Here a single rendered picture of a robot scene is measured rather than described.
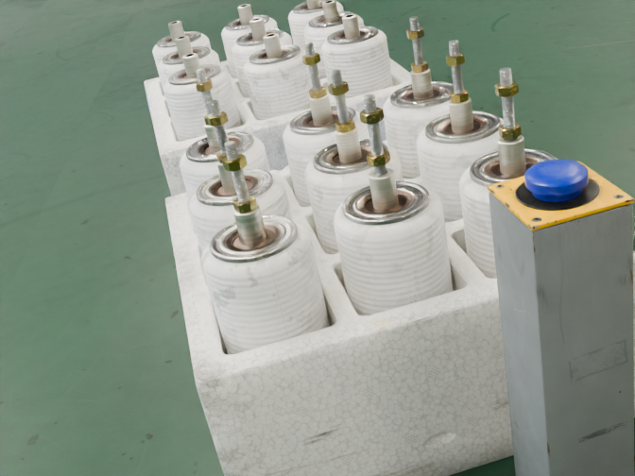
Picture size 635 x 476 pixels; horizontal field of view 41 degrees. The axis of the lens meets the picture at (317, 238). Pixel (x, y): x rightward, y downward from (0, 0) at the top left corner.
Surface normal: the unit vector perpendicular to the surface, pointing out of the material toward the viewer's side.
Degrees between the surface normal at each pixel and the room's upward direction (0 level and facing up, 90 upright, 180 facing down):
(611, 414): 90
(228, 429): 90
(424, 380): 90
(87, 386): 0
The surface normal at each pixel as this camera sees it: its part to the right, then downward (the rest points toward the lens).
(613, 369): 0.22, 0.43
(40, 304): -0.18, -0.87
